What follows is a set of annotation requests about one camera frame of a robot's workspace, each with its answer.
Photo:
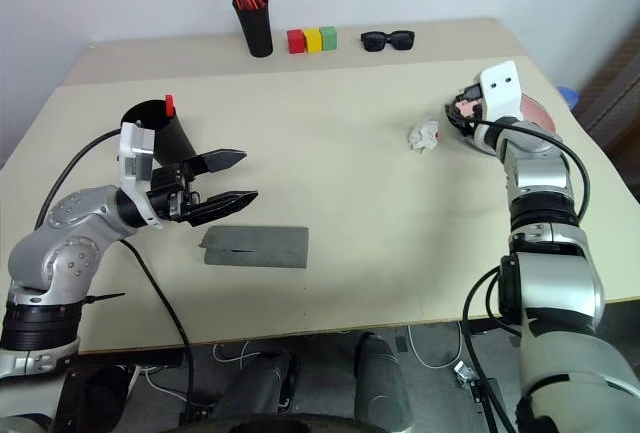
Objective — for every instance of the blue round container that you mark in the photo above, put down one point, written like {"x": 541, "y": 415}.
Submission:
{"x": 570, "y": 98}

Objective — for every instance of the green block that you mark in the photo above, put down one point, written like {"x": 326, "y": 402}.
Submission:
{"x": 329, "y": 38}

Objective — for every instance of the black pen holder cup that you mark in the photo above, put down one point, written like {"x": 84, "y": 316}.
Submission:
{"x": 256, "y": 30}

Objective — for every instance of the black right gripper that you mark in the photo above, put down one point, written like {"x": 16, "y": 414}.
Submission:
{"x": 472, "y": 94}

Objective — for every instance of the black round rim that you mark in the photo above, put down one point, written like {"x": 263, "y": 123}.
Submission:
{"x": 270, "y": 425}

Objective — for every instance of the metal caster wheel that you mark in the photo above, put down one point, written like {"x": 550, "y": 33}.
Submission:
{"x": 463, "y": 373}

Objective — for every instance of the red block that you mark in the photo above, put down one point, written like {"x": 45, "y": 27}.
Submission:
{"x": 296, "y": 42}

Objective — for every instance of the dark grey rounded shape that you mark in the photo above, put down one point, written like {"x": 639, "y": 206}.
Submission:
{"x": 382, "y": 383}
{"x": 255, "y": 383}

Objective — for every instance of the crumpled white paper ball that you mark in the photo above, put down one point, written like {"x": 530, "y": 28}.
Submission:
{"x": 424, "y": 138}

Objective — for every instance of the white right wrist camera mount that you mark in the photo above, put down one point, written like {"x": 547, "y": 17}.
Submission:
{"x": 500, "y": 93}

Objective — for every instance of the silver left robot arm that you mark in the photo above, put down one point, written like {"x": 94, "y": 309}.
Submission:
{"x": 65, "y": 238}

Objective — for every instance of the black plastic cup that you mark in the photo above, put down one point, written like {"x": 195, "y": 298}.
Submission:
{"x": 175, "y": 138}

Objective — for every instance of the black sunglasses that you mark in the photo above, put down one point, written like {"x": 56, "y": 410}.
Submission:
{"x": 387, "y": 40}

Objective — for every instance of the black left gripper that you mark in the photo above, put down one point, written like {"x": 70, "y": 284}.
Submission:
{"x": 172, "y": 193}

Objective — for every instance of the yellow block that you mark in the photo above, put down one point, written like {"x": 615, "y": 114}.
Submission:
{"x": 313, "y": 40}

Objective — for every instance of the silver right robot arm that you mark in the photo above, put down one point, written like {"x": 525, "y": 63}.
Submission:
{"x": 550, "y": 273}

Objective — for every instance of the black marker red cap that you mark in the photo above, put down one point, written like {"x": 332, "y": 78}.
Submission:
{"x": 169, "y": 104}

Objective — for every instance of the blue plate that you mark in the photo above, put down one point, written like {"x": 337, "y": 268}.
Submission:
{"x": 466, "y": 141}

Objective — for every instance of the brown wooden furniture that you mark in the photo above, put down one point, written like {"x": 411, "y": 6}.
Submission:
{"x": 615, "y": 88}

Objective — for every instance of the grey glasses case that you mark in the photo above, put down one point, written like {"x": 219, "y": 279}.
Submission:
{"x": 260, "y": 247}

